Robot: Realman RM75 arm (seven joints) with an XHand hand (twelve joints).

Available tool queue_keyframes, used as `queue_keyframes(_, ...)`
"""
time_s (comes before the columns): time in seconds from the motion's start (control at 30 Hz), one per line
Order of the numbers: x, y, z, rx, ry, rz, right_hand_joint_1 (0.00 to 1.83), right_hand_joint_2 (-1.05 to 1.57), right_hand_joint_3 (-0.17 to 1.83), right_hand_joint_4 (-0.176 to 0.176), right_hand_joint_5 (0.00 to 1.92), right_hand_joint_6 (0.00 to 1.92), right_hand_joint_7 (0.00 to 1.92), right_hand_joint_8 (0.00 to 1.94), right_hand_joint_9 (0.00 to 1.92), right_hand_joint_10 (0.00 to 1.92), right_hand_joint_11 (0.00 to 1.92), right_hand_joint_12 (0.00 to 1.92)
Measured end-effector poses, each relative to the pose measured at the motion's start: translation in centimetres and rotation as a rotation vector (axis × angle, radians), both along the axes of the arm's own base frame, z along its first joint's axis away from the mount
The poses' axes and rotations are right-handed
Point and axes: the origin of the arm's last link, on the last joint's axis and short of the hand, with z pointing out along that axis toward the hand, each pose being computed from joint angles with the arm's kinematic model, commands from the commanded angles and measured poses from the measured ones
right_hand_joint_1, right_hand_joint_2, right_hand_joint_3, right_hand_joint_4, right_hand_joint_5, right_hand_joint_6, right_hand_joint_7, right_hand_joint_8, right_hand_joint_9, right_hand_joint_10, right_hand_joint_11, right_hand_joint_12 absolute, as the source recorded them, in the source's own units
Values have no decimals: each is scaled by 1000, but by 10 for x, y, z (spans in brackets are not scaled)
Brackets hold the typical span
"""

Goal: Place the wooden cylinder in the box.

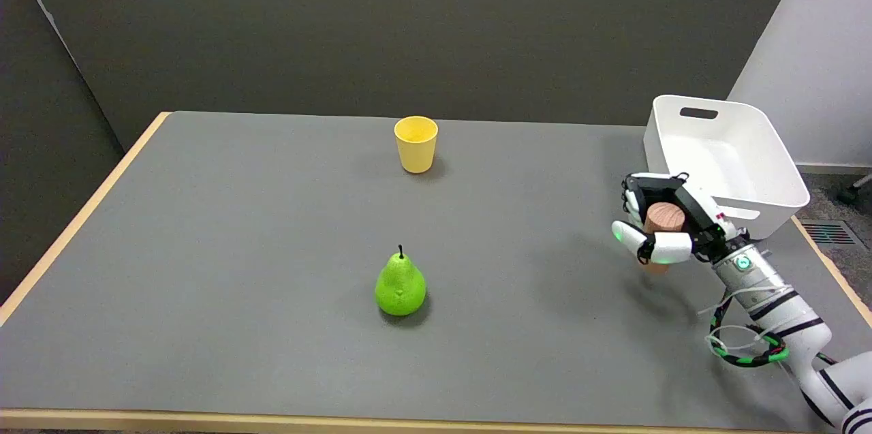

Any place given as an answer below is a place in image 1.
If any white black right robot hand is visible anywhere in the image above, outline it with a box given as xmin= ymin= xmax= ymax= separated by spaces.
xmin=611 ymin=172 xmax=741 ymax=265

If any wooden cylinder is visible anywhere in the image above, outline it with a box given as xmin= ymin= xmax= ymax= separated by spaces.
xmin=640 ymin=202 xmax=686 ymax=275

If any white plastic box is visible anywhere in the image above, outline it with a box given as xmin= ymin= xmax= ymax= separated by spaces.
xmin=643 ymin=95 xmax=811 ymax=240

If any floor vent grille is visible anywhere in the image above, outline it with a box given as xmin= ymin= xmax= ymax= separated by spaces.
xmin=801 ymin=219 xmax=858 ymax=247

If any yellow cup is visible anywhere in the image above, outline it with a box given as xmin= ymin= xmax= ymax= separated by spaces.
xmin=394 ymin=116 xmax=439 ymax=174

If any green pear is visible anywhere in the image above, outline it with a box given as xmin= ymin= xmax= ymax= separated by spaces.
xmin=374 ymin=245 xmax=428 ymax=317

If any white thin cable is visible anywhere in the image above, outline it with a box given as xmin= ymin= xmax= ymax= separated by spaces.
xmin=698 ymin=284 xmax=784 ymax=358

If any black green braided cable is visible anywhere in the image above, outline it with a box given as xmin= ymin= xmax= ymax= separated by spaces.
xmin=707 ymin=294 xmax=837 ymax=369

